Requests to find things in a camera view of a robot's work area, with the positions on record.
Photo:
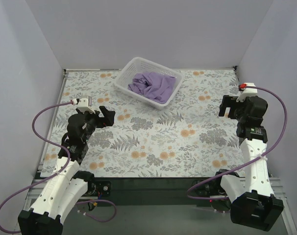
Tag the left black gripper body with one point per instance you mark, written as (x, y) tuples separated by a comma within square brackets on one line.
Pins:
[(99, 119)]

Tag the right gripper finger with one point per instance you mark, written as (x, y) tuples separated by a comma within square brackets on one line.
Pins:
[(223, 108), (229, 101)]

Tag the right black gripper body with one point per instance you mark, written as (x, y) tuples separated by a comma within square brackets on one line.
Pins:
[(233, 110)]

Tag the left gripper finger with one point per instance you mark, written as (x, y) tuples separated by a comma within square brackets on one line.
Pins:
[(110, 121), (105, 112)]

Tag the purple t shirt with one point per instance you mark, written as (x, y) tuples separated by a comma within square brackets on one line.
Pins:
[(154, 86)]

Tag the white plastic mesh basket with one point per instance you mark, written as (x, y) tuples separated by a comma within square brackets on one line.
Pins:
[(140, 65)]

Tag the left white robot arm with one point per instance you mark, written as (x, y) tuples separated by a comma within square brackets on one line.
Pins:
[(67, 184)]

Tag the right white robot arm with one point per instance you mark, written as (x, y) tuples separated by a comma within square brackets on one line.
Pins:
[(254, 203)]

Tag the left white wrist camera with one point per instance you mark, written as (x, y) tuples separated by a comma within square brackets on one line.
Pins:
[(84, 104)]

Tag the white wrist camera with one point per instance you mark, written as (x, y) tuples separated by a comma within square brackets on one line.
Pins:
[(84, 104), (246, 90)]

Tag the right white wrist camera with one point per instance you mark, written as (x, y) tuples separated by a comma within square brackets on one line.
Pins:
[(246, 90)]

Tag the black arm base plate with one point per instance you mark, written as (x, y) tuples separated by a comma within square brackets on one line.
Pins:
[(155, 191)]

